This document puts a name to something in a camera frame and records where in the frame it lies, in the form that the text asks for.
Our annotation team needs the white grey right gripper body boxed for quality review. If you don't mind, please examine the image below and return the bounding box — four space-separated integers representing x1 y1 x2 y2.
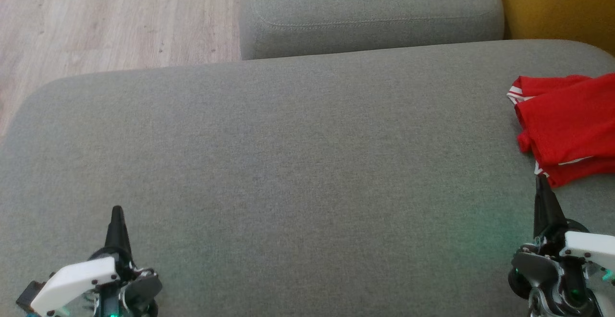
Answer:
508 220 615 317

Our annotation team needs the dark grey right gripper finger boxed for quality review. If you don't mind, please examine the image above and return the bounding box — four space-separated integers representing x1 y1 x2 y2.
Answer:
541 175 568 236
534 175 551 239

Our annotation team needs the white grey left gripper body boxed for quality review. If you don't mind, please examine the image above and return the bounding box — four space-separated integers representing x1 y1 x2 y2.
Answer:
29 249 163 317

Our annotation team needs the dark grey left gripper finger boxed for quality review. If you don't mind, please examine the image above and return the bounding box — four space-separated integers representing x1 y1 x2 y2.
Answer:
117 206 133 257
104 206 119 256

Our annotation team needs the red and white jersey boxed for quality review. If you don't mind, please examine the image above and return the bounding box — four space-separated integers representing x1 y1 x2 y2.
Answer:
533 156 615 189
506 73 615 167

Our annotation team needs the yellow sofa backrest cushion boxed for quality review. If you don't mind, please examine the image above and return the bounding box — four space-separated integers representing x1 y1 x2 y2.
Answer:
491 0 615 58

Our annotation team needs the grey sofa seat cushion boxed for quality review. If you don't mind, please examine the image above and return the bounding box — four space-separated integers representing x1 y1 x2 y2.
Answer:
239 0 505 61

